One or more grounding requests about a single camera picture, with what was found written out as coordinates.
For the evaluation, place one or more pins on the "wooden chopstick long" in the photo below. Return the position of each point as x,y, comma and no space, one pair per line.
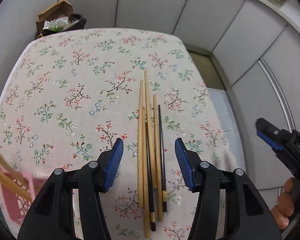
140,148
150,133

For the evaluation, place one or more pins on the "right hand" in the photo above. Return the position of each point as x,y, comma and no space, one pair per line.
285,206

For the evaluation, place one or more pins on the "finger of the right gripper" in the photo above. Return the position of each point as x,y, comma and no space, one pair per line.
271,143
268,129

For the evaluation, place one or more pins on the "pink plastic basket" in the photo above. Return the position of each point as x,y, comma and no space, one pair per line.
14,206

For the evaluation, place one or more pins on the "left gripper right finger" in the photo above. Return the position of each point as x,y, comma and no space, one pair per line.
247,215

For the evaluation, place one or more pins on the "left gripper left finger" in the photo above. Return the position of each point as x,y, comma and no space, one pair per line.
51,213

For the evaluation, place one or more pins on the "cardboard box with trash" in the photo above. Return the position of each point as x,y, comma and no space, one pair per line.
55,18

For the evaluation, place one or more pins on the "black chopstick gold band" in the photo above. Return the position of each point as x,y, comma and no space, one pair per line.
163,173

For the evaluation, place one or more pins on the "olive floor mat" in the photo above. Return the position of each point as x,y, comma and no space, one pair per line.
207,71

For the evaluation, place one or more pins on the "floral tablecloth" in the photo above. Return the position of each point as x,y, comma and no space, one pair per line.
71,95

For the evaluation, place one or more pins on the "wooden chopstick short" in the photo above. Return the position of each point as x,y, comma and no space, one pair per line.
147,225

